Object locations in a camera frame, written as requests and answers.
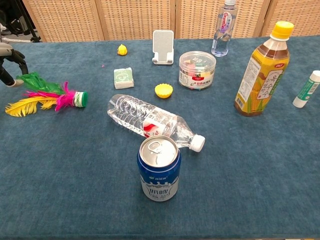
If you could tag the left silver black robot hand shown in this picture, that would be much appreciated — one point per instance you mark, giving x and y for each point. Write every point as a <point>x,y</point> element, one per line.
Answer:
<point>6,50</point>

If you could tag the colourful feather shuttlecock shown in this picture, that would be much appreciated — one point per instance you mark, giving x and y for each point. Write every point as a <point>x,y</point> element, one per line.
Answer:
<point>67,97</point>

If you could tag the black tripod stand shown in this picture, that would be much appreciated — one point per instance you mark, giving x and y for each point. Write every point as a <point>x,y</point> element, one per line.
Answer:
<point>27,25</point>

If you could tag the white phone stand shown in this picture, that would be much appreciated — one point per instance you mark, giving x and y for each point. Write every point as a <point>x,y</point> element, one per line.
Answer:
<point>163,45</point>

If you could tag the small yellow ball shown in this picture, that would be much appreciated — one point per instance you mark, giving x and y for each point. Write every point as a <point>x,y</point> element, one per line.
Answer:
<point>122,50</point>

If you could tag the green white card box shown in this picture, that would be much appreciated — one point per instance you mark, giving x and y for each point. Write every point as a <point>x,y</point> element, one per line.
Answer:
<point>123,78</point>

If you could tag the wooden rattan folding screen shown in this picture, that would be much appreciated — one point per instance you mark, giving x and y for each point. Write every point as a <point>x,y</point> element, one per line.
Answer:
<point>135,17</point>

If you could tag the blue table mat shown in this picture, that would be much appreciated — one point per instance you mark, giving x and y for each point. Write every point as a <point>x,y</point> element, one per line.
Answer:
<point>75,175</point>

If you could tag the clear water bottle red label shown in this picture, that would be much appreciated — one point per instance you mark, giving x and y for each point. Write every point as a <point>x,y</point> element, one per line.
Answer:
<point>140,115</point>

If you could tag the yellow silicone cupcake mould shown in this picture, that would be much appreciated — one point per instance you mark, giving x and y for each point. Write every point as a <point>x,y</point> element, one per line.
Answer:
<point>163,91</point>

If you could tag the clear jar with white lid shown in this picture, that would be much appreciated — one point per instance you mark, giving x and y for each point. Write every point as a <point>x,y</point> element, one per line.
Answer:
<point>197,72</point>

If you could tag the blue white drink can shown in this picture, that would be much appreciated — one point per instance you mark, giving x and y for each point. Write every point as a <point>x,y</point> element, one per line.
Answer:
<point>158,175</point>

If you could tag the slim water bottle purple label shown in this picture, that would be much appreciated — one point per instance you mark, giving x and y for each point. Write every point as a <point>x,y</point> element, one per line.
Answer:
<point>223,30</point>

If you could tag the yellow corn tea bottle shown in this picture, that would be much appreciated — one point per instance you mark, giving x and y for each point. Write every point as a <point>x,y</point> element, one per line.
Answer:
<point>262,80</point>

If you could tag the white green small tube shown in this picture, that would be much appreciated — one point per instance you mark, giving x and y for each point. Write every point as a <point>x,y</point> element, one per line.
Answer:
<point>307,90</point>

